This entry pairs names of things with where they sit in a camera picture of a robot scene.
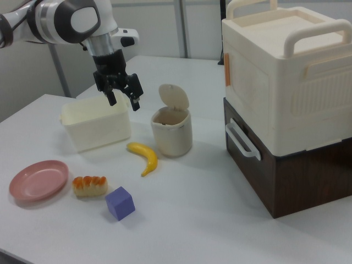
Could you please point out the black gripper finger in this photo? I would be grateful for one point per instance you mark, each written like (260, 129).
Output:
(135, 94)
(112, 99)

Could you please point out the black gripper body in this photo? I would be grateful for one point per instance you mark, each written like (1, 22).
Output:
(110, 68)

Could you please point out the cream cylindrical cup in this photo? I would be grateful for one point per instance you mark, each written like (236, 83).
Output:
(171, 137)

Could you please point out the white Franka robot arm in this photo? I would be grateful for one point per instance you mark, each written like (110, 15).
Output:
(55, 16)

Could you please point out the white plastic bin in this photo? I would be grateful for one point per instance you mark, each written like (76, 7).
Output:
(96, 132)

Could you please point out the yellow toy banana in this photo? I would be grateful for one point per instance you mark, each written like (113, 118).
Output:
(149, 159)

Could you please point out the toy bread with orange topping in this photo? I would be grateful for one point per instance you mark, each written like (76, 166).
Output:
(89, 188)

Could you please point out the orange latch strip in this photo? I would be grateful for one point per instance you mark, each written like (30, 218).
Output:
(227, 70)

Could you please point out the purple cube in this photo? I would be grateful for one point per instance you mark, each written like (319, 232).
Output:
(119, 204)

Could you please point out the pink plastic plate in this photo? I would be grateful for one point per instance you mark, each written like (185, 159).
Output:
(38, 181)

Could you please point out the dark brown wooden drawer box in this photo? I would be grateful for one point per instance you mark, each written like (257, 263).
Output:
(302, 181)

